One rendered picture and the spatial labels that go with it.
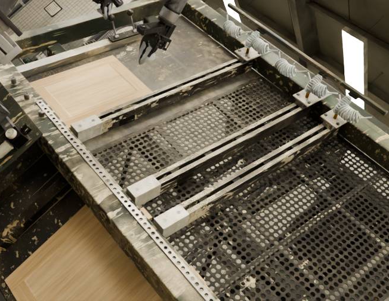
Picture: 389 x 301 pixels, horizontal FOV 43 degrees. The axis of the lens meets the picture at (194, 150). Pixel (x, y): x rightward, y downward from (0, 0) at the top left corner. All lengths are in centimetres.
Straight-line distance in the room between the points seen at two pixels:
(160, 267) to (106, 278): 39
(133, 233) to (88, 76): 99
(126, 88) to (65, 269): 92
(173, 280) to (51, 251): 70
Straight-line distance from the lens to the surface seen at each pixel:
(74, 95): 244
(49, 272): 225
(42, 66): 260
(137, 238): 184
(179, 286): 175
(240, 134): 225
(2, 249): 240
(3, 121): 228
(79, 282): 217
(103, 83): 251
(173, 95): 241
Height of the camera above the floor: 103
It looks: 5 degrees up
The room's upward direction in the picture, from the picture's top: 47 degrees clockwise
